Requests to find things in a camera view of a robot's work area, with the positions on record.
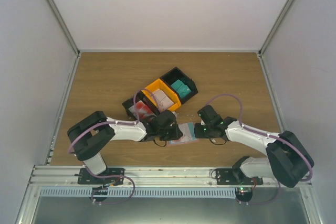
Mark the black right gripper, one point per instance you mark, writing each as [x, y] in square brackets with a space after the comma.
[198, 134]

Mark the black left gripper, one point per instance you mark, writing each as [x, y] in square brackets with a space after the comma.
[176, 135]

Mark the pink leather card holder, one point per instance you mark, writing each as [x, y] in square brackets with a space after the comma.
[177, 142]

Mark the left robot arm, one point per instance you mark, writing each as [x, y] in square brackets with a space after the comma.
[92, 134]

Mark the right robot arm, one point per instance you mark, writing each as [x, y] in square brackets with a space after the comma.
[286, 160]

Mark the white patterned card stack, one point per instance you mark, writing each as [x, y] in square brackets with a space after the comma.
[163, 101]

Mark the red circle card stack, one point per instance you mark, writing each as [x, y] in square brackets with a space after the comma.
[143, 110]

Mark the black bin with red cards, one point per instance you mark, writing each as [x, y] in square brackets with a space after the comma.
[139, 97]

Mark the teal card stack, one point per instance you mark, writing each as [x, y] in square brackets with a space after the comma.
[181, 88]

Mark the black bin with teal cards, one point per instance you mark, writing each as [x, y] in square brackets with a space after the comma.
[176, 74]

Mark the yellow plastic bin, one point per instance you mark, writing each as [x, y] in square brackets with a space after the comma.
[159, 84]

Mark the slotted cable duct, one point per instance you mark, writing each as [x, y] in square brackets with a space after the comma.
[141, 192]

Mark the aluminium mounting rail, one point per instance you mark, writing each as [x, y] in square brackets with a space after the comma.
[199, 177]

